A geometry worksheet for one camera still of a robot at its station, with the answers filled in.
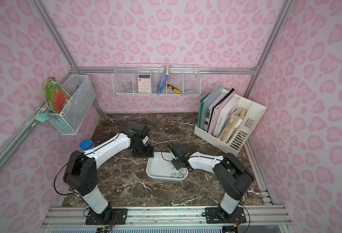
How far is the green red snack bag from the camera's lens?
0.69 m

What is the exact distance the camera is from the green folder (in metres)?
0.86

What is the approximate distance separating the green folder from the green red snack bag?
0.74m
